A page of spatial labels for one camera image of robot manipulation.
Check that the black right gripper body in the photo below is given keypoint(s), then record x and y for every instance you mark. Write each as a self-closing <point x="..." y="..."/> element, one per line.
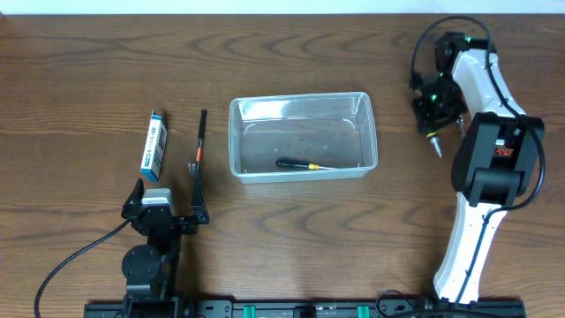
<point x="444" y="103"/>

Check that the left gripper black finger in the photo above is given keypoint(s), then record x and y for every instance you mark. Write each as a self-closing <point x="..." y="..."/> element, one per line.
<point x="198" y="204"/>
<point x="134" y="202"/>

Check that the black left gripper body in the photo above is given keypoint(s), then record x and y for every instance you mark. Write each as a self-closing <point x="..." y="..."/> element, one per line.
<point x="184" y="227"/>

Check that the stubby yellow black screwdriver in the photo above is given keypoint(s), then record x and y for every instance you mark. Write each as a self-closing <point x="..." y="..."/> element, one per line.
<point x="434" y="141"/>

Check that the slim black yellow screwdriver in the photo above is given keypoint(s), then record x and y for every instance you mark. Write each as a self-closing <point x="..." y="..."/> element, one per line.
<point x="288" y="163"/>

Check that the silver combination wrench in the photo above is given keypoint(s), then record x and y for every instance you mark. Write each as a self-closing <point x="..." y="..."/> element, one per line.
<point x="460" y="126"/>

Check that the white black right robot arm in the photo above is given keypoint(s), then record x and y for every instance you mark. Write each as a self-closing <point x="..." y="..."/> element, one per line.
<point x="494" y="163"/>

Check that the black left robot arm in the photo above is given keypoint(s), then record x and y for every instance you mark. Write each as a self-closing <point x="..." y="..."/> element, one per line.
<point x="150" y="269"/>

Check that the clear plastic container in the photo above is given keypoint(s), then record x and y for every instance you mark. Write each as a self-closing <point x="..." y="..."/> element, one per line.
<point x="331" y="129"/>

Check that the small black red hammer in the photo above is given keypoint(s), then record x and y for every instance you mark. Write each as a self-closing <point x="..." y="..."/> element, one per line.
<point x="200" y="143"/>

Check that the blue white screwdriver box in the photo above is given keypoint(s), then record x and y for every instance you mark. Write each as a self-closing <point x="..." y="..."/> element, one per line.
<point x="154" y="149"/>

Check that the black mounting rail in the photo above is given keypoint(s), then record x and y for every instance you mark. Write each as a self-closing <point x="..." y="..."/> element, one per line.
<point x="388" y="307"/>

